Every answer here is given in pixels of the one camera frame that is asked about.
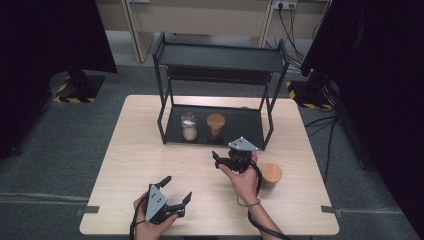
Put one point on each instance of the glass jar of brown bark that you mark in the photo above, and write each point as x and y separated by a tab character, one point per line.
271	173

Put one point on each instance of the glass-lid jar of white powder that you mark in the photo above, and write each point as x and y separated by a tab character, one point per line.
189	133

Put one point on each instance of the stand base with striped tape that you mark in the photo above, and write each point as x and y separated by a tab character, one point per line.
300	96
90	86

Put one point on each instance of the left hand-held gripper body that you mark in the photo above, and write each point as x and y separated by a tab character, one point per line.
156	206

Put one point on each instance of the person's left hand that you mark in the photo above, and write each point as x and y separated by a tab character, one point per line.
150	231

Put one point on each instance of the black curtain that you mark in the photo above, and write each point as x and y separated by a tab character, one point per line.
383	83
40	40

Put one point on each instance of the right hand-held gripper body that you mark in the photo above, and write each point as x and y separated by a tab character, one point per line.
241	156

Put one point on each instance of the white wall socket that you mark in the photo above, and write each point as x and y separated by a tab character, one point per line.
285	5

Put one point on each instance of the thin wrist band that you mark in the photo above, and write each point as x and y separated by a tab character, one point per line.
253	203

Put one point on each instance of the black metal shelf rack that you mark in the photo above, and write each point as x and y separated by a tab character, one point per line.
220	56

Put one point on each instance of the person's right hand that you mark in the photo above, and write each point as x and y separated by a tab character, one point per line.
246	186

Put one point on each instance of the glass jar of dark spice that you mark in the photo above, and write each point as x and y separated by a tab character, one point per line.
215	120

